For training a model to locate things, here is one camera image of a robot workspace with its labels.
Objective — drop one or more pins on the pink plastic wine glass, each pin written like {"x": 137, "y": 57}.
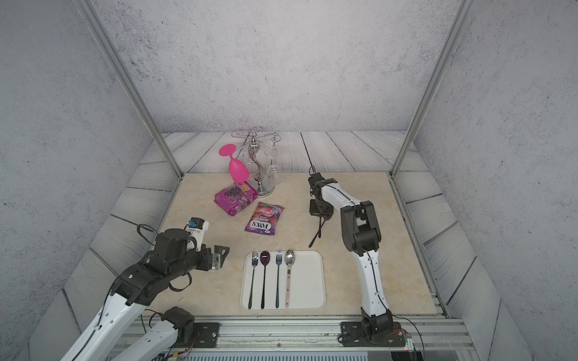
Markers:
{"x": 238, "y": 170}

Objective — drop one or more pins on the right aluminium frame post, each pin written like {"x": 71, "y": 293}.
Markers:
{"x": 447, "y": 50}

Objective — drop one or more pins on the dark purple spoon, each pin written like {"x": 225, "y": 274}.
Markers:
{"x": 264, "y": 260}
{"x": 313, "y": 240}

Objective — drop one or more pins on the left aluminium frame post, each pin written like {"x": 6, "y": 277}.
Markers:
{"x": 94, "y": 24}

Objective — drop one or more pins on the rainbow green fork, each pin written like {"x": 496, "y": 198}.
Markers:
{"x": 254, "y": 263}

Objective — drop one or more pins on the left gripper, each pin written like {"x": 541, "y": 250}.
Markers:
{"x": 208, "y": 263}

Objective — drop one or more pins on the clear wine glass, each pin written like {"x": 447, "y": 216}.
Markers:
{"x": 273, "y": 171}

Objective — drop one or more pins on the Fox's berries candy bag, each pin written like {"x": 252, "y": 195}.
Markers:
{"x": 264, "y": 220}

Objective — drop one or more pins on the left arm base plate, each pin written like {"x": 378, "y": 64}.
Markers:
{"x": 197, "y": 335}

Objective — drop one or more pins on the white rectangular tray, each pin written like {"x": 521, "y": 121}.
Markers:
{"x": 307, "y": 283}

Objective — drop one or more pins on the chrome glass holder stand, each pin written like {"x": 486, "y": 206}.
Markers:
{"x": 258, "y": 150}

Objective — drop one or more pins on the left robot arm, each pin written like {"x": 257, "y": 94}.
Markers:
{"x": 176, "y": 253}

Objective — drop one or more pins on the aluminium front rail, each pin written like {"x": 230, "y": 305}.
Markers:
{"x": 285, "y": 337}

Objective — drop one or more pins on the silver spoon pink handle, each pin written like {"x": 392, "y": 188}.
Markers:
{"x": 289, "y": 261}

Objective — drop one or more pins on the aluminium frame post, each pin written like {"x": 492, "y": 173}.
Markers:
{"x": 94, "y": 24}
{"x": 447, "y": 50}

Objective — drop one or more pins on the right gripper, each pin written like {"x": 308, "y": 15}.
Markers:
{"x": 314, "y": 211}

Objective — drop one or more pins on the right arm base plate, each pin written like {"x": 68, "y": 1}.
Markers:
{"x": 355, "y": 334}

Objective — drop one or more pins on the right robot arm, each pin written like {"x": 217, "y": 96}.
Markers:
{"x": 361, "y": 236}

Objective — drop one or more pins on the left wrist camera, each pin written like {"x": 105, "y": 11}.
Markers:
{"x": 197, "y": 227}

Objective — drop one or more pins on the magenta grape snack pack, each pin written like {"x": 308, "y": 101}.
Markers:
{"x": 235, "y": 198}

